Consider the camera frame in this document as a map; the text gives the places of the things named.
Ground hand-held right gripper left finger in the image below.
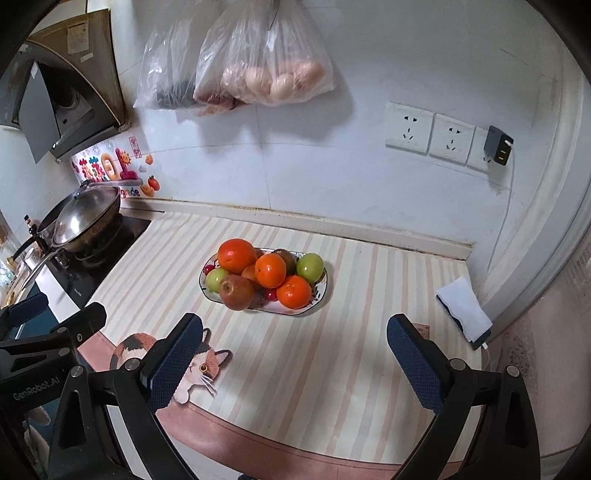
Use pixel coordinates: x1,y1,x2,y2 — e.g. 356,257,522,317
46,312,205,480

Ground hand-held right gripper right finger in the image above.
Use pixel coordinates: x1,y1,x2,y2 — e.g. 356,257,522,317
387,314,541,480

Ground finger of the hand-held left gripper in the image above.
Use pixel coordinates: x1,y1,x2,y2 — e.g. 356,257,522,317
0,292,49,329
0,302,108,363

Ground red apple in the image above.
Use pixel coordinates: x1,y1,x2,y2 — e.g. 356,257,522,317
219,275,254,311

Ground floral ceramic plate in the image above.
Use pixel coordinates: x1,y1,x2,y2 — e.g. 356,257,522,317
199,248,328,317

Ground mandarin orange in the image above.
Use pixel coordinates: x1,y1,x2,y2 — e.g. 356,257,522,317
276,275,313,309
254,253,288,289

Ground green apple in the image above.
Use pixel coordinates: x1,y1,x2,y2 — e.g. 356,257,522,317
296,253,324,284
205,268,230,294

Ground black gas stove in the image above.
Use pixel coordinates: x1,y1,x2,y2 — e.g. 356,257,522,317
28,215,153,308

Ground black smartphone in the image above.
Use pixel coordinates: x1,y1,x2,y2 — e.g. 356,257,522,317
436,295,493,350

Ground striped cat print mat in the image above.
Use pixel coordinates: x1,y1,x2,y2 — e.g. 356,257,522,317
76,215,491,468

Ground green apple on plate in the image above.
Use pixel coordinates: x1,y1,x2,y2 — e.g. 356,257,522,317
205,268,230,294

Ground steel wok with lid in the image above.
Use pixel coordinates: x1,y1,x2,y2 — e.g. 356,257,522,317
36,184,123,253

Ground large orange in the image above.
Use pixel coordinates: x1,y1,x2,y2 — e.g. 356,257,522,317
218,238,257,274

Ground brownish apple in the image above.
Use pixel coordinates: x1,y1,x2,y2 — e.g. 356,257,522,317
272,248,300,277

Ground range hood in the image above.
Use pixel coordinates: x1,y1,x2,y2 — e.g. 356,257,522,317
0,9,127,165

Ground dark grey charger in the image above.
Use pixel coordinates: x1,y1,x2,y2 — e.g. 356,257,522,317
483,125,515,166

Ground clear plastic bag of eggs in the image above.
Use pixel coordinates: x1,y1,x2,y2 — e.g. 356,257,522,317
193,0,336,108

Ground colourful wall stickers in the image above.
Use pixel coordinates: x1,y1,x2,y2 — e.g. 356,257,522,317
71,136,162,199

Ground white charger cable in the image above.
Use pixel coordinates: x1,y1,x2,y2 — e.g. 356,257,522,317
480,161,516,363

